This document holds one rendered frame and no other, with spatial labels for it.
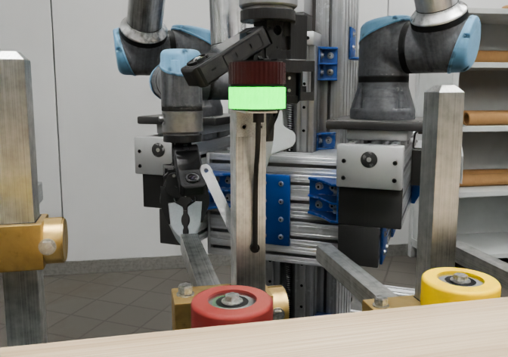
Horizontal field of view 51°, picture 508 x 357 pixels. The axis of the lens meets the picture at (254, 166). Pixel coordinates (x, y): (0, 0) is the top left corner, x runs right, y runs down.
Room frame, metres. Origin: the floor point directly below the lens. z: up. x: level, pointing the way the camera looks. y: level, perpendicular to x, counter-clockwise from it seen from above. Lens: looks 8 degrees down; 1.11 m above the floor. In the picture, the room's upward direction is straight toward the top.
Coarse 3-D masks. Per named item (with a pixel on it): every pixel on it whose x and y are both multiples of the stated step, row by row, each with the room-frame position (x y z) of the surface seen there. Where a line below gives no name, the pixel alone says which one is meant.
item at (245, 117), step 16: (240, 112) 0.56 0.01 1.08; (256, 112) 0.54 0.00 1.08; (272, 112) 0.54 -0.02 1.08; (240, 128) 0.58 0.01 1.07; (256, 128) 0.55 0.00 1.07; (256, 144) 0.56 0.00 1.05; (256, 160) 0.57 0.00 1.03; (256, 176) 0.58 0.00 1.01; (256, 192) 0.58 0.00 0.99; (256, 208) 0.58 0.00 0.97; (256, 224) 0.58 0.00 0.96; (256, 240) 0.58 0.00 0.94
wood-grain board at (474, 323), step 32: (288, 320) 0.45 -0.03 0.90; (320, 320) 0.45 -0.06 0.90; (352, 320) 0.45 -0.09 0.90; (384, 320) 0.45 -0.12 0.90; (416, 320) 0.45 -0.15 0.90; (448, 320) 0.45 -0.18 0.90; (480, 320) 0.45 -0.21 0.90; (0, 352) 0.40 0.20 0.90; (32, 352) 0.40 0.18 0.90; (64, 352) 0.40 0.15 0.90; (96, 352) 0.40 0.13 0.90; (128, 352) 0.40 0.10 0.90; (160, 352) 0.40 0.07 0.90; (192, 352) 0.40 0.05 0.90; (224, 352) 0.40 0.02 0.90; (256, 352) 0.40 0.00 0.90; (288, 352) 0.40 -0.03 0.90; (320, 352) 0.40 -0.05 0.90; (352, 352) 0.40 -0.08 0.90; (384, 352) 0.40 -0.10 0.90; (416, 352) 0.40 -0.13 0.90; (448, 352) 0.40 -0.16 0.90; (480, 352) 0.40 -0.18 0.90
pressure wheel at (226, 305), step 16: (224, 288) 0.52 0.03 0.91; (240, 288) 0.52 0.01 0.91; (256, 288) 0.52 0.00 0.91; (192, 304) 0.48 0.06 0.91; (208, 304) 0.48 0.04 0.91; (224, 304) 0.48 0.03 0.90; (240, 304) 0.48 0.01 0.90; (256, 304) 0.48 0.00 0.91; (272, 304) 0.48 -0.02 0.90; (192, 320) 0.47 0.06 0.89; (208, 320) 0.45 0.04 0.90; (224, 320) 0.45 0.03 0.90; (240, 320) 0.45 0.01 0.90; (256, 320) 0.46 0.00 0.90; (272, 320) 0.48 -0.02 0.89
